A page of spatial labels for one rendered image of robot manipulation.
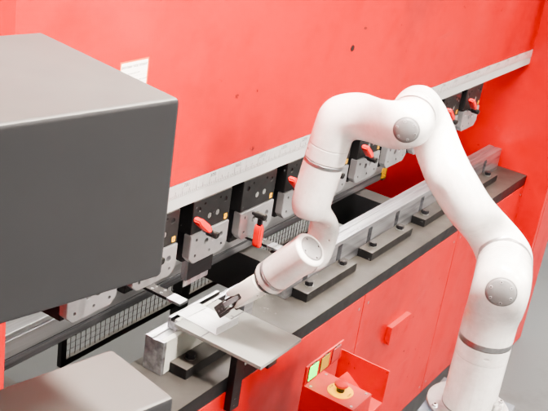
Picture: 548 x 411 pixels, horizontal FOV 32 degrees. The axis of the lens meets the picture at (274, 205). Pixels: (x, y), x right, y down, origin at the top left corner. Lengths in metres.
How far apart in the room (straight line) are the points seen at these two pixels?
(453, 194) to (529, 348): 2.77
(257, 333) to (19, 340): 0.57
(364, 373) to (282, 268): 0.68
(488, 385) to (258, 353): 0.54
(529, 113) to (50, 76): 3.38
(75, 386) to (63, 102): 0.36
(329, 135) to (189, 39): 0.35
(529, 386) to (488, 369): 2.27
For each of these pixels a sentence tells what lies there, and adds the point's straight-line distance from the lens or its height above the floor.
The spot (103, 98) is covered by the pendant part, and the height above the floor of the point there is 1.95.
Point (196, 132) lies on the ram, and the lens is 2.16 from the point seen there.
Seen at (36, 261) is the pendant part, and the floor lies 1.81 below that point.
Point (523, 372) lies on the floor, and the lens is 4.55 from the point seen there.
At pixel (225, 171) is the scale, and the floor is 1.39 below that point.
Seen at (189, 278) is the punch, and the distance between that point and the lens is 2.40.
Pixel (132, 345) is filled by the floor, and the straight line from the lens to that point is 4.18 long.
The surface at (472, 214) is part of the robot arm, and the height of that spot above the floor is 1.49.
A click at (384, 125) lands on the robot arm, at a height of 1.65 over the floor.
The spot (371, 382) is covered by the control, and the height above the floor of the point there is 0.75.
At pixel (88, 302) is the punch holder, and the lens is 2.06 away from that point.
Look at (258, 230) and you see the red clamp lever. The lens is 2.47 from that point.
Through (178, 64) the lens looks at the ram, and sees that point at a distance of 2.04.
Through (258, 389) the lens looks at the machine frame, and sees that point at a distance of 2.65.
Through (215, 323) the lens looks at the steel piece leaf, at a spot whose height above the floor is 1.00.
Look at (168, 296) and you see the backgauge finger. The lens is 2.52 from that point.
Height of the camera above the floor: 2.24
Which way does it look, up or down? 23 degrees down
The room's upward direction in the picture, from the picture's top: 9 degrees clockwise
